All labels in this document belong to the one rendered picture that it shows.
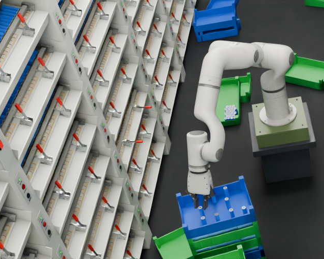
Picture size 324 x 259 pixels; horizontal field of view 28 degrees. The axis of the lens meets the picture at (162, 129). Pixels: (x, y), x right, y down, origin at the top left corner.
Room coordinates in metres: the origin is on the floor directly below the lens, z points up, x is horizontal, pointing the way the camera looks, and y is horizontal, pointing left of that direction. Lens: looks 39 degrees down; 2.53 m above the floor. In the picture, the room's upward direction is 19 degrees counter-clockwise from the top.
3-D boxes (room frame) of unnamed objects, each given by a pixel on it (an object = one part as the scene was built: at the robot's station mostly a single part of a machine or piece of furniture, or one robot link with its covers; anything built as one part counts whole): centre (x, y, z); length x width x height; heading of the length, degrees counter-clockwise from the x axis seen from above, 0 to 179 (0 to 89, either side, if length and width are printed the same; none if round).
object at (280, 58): (2.49, -0.62, 0.67); 0.19 x 0.12 x 0.24; 48
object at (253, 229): (1.89, -0.11, 0.44); 0.30 x 0.20 x 0.08; 85
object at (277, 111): (2.51, -0.59, 0.46); 0.19 x 0.19 x 0.18
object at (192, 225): (1.89, -0.11, 0.52); 0.30 x 0.20 x 0.08; 85
